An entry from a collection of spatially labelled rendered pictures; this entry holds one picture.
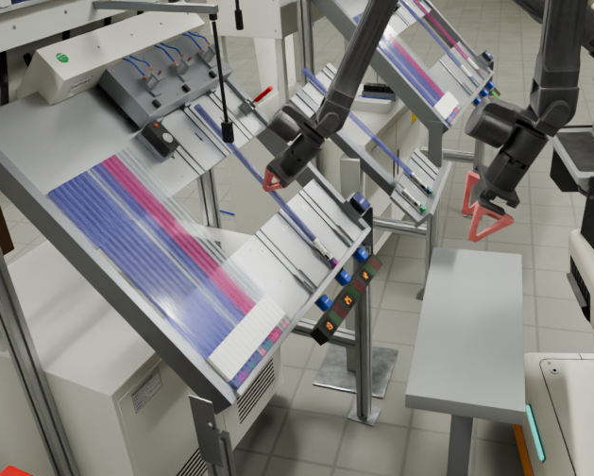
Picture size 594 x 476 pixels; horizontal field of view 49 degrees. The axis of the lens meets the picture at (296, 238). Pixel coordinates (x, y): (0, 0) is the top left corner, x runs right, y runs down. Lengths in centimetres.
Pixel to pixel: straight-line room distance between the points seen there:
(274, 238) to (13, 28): 68
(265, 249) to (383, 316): 120
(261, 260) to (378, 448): 88
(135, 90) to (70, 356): 63
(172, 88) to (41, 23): 31
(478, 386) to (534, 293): 139
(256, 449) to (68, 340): 75
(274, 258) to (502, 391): 56
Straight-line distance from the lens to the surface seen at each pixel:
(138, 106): 145
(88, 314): 173
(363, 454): 209
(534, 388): 195
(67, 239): 125
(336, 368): 235
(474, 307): 166
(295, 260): 150
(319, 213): 164
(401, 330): 253
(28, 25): 139
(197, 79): 159
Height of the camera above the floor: 158
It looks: 30 degrees down
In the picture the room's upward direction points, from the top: 4 degrees counter-clockwise
